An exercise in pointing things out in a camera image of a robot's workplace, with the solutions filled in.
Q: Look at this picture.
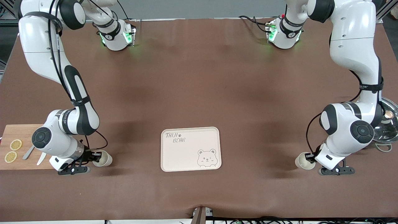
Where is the white IKEA cup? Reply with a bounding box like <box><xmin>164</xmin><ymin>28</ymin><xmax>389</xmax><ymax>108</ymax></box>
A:
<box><xmin>294</xmin><ymin>152</ymin><xmax>316</xmax><ymax>170</ymax></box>
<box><xmin>92</xmin><ymin>150</ymin><xmax>113</xmax><ymax>167</ymax></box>

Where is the beige bear print tray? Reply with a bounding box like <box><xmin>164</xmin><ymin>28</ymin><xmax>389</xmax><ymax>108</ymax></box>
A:
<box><xmin>160</xmin><ymin>127</ymin><xmax>222</xmax><ymax>172</ymax></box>

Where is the grey plastic knife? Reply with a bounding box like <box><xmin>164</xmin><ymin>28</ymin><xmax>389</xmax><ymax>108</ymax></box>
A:
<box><xmin>22</xmin><ymin>145</ymin><xmax>36</xmax><ymax>160</ymax></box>

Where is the wooden cutting board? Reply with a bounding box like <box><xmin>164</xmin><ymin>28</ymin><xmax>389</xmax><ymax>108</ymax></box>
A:
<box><xmin>0</xmin><ymin>124</ymin><xmax>60</xmax><ymax>170</ymax></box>

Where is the glass pot lid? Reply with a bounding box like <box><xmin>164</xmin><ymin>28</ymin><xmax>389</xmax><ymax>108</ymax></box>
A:
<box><xmin>372</xmin><ymin>97</ymin><xmax>398</xmax><ymax>144</ymax></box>

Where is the brown table mat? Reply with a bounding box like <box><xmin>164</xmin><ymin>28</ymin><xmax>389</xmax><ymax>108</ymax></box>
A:
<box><xmin>0</xmin><ymin>17</ymin><xmax>398</xmax><ymax>222</ymax></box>

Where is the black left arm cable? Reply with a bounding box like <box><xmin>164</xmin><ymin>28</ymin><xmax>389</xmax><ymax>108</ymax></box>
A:
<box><xmin>306</xmin><ymin>31</ymin><xmax>385</xmax><ymax>157</ymax></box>

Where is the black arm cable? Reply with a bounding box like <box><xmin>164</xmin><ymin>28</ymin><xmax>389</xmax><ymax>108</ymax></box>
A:
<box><xmin>47</xmin><ymin>0</ymin><xmax>109</xmax><ymax>153</ymax></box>
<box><xmin>306</xmin><ymin>31</ymin><xmax>385</xmax><ymax>157</ymax></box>

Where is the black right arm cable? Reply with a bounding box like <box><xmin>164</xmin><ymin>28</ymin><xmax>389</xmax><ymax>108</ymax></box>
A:
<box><xmin>47</xmin><ymin>0</ymin><xmax>109</xmax><ymax>153</ymax></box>

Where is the black left base cable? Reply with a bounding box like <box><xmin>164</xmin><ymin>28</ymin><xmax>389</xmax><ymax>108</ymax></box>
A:
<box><xmin>238</xmin><ymin>15</ymin><xmax>273</xmax><ymax>33</ymax></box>

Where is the aluminium frame profile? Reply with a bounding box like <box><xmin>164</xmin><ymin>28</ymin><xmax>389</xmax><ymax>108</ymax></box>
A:
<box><xmin>0</xmin><ymin>0</ymin><xmax>20</xmax><ymax>26</ymax></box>
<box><xmin>375</xmin><ymin>0</ymin><xmax>398</xmax><ymax>24</ymax></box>

